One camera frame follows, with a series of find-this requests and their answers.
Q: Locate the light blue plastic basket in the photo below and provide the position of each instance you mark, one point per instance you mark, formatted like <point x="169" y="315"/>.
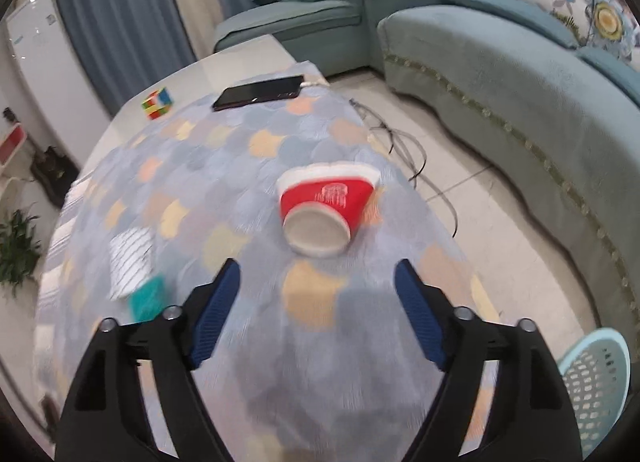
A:
<point x="597" y="387"/>

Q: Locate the white standing air conditioner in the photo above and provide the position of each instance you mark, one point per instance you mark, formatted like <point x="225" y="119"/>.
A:
<point x="50" y="72"/>

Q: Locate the floral pillow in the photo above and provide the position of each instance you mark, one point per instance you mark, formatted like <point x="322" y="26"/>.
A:
<point x="595" y="12"/>

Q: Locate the green potted plant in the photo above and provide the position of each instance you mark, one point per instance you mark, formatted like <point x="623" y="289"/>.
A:
<point x="17" y="252"/>

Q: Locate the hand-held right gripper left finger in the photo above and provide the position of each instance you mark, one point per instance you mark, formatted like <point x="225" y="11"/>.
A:
<point x="215" y="312"/>

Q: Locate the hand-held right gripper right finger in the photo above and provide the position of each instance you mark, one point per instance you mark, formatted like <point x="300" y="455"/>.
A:
<point x="420" y="314"/>

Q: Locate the blue sofa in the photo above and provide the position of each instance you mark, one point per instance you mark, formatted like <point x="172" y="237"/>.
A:
<point x="500" y="92"/>

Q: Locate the red and white stand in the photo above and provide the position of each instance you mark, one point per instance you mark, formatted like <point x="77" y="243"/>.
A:
<point x="11" y="144"/>

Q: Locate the black smartphone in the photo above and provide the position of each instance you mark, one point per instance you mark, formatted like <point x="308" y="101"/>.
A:
<point x="257" y="93"/>

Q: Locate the red and white paper cup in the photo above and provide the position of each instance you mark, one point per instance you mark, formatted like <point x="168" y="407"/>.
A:
<point x="325" y="199"/>

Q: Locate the blue cushion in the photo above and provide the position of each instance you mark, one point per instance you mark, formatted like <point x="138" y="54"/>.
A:
<point x="615" y="74"/>
<point x="510" y="17"/>

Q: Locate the colourful puzzle cube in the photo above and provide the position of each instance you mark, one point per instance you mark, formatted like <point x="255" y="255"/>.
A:
<point x="158" y="103"/>

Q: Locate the white patterned paper packet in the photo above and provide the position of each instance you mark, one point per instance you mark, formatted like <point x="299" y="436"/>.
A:
<point x="131" y="262"/>

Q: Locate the teal packet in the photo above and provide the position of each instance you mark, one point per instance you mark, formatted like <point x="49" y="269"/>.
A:
<point x="149" y="298"/>

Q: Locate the dark plant stand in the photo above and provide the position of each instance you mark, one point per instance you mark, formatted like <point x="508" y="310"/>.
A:
<point x="55" y="172"/>

